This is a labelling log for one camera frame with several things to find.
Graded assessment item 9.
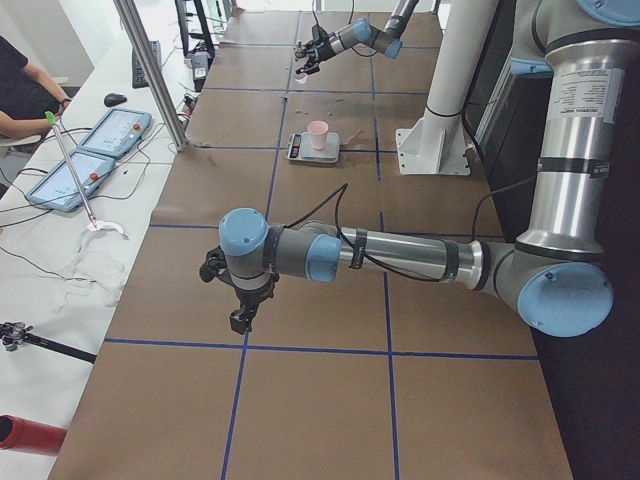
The black keyboard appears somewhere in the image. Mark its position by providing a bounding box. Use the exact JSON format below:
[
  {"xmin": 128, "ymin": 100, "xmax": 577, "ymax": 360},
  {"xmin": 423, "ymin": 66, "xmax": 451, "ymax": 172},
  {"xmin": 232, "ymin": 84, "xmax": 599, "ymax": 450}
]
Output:
[{"xmin": 131, "ymin": 39, "xmax": 164, "ymax": 90}]

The red cylinder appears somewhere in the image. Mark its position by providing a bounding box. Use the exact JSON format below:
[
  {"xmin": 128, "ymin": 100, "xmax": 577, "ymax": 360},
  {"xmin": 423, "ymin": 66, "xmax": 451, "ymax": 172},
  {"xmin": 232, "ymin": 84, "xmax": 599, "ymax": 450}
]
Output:
[{"xmin": 1, "ymin": 415, "xmax": 67, "ymax": 456}]

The crumpled white paper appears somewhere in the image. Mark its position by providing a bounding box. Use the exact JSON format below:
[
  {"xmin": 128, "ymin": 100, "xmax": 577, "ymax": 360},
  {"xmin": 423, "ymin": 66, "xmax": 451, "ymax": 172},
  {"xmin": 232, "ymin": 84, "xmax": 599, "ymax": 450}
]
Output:
[{"xmin": 50, "ymin": 223, "xmax": 130, "ymax": 314}]

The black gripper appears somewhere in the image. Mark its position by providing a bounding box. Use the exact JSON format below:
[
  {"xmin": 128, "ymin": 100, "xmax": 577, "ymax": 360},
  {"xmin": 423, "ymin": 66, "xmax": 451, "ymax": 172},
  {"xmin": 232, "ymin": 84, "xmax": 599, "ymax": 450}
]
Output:
[
  {"xmin": 294, "ymin": 33, "xmax": 343, "ymax": 75},
  {"xmin": 229, "ymin": 272, "xmax": 279, "ymax": 334}
]

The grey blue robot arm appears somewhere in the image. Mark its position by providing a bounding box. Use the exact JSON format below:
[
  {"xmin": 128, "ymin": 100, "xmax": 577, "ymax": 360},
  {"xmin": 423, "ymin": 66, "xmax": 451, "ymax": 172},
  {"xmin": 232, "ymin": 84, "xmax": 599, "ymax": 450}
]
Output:
[
  {"xmin": 207, "ymin": 1, "xmax": 639, "ymax": 337},
  {"xmin": 294, "ymin": 0, "xmax": 418, "ymax": 75}
]

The silver digital kitchen scale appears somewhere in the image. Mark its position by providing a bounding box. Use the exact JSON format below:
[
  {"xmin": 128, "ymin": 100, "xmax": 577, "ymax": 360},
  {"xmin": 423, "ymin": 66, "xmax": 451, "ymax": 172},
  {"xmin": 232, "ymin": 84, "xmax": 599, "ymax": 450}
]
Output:
[{"xmin": 286, "ymin": 132, "xmax": 340, "ymax": 165}]

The seated person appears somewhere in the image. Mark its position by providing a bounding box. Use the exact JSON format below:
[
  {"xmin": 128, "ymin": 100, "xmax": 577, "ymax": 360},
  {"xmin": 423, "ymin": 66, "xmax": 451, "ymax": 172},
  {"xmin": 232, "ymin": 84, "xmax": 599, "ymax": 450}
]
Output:
[{"xmin": 1, "ymin": 37, "xmax": 72, "ymax": 139}]

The upper blue teach pendant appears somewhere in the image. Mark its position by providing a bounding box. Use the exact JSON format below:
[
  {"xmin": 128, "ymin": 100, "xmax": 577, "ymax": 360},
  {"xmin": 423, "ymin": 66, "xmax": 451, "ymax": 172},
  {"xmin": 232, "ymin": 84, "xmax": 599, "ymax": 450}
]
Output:
[{"xmin": 77, "ymin": 108, "xmax": 152, "ymax": 159}]

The blue teach pendant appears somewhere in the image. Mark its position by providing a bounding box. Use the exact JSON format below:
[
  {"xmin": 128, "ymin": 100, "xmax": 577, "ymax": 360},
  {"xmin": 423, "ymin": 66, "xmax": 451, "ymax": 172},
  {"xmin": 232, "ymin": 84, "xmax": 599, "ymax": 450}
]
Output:
[
  {"xmin": 77, "ymin": 108, "xmax": 152, "ymax": 159},
  {"xmin": 26, "ymin": 151, "xmax": 115, "ymax": 212}
]

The lower blue teach pendant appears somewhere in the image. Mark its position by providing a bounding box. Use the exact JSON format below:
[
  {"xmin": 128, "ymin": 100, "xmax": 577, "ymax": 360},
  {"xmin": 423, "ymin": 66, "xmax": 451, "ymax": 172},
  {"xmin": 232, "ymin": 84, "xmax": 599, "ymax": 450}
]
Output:
[{"xmin": 26, "ymin": 151, "xmax": 115, "ymax": 212}]

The white support column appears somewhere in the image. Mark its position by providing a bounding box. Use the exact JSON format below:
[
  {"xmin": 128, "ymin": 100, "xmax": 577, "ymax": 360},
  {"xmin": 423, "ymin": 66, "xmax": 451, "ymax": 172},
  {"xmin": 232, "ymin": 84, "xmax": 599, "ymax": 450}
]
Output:
[{"xmin": 425, "ymin": 0, "xmax": 498, "ymax": 121}]

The green tipped metal rod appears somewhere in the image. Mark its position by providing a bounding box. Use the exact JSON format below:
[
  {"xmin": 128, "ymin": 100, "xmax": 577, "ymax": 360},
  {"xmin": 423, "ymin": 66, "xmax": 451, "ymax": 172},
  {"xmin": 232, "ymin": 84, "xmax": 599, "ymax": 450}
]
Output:
[{"xmin": 45, "ymin": 111, "xmax": 98, "ymax": 231}]

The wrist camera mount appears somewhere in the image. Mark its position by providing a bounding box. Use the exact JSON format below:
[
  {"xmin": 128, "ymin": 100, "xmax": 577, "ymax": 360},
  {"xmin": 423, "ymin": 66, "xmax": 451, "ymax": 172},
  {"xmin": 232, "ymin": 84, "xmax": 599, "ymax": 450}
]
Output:
[
  {"xmin": 312, "ymin": 24, "xmax": 329, "ymax": 44},
  {"xmin": 199, "ymin": 246, "xmax": 232, "ymax": 285}
]

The clear glass sauce bottle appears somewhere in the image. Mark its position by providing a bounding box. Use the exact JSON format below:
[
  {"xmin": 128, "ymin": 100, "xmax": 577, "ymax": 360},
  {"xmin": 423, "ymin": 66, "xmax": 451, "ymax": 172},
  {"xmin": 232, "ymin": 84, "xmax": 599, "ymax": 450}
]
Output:
[{"xmin": 293, "ymin": 57, "xmax": 309, "ymax": 84}]

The black computer mouse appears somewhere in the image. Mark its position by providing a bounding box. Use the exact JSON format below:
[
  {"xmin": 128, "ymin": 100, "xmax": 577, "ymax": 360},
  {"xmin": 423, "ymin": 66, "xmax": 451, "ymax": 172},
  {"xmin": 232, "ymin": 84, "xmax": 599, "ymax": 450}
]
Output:
[{"xmin": 103, "ymin": 93, "xmax": 127, "ymax": 108}]

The black tripod leg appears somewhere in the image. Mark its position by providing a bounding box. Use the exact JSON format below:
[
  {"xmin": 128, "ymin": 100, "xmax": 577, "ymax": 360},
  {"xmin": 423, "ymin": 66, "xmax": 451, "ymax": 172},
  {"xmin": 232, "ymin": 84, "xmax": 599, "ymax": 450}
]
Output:
[{"xmin": 1, "ymin": 322, "xmax": 97, "ymax": 364}]

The aluminium frame post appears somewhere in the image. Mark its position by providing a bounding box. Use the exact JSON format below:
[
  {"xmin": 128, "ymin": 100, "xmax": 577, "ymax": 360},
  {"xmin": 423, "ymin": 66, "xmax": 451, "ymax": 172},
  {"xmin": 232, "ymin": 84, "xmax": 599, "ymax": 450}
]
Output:
[{"xmin": 113, "ymin": 0, "xmax": 188, "ymax": 152}]

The pink plastic cup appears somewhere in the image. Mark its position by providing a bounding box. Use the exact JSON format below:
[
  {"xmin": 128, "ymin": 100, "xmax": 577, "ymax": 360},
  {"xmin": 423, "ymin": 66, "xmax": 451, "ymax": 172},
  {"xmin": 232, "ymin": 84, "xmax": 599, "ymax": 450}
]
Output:
[{"xmin": 307, "ymin": 120, "xmax": 329, "ymax": 150}]

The white column base plate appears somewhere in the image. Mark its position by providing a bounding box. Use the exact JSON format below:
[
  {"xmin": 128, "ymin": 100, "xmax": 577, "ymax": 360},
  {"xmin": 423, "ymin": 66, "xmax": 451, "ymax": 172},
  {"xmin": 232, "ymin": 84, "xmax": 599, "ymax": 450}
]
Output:
[{"xmin": 395, "ymin": 113, "xmax": 471, "ymax": 176}]

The black camera cable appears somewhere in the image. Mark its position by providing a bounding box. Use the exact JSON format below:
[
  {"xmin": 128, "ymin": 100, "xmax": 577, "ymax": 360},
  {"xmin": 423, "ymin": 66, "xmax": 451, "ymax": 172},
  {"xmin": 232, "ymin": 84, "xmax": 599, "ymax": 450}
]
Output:
[
  {"xmin": 310, "ymin": 0, "xmax": 357, "ymax": 31},
  {"xmin": 284, "ymin": 182, "xmax": 451, "ymax": 284}
]

